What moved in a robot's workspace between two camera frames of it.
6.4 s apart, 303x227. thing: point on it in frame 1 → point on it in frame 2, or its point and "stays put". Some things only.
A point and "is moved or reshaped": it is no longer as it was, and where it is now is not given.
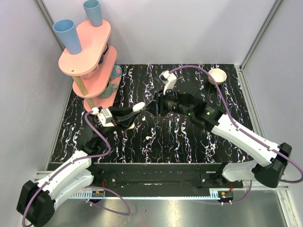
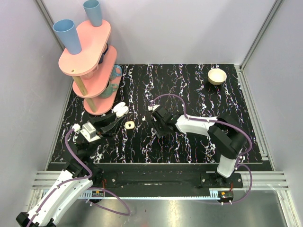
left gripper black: x=114 y=117 → x=99 y=125
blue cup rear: x=93 y=9 stays put
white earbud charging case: x=138 y=107 is moved or reshaped
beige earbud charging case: x=132 y=126 stays put
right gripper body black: x=163 y=100 → x=160 y=129
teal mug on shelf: x=112 y=87 stays put
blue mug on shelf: x=113 y=74 stays put
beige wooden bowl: x=218 y=74 stays put
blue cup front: x=66 y=29 stays put
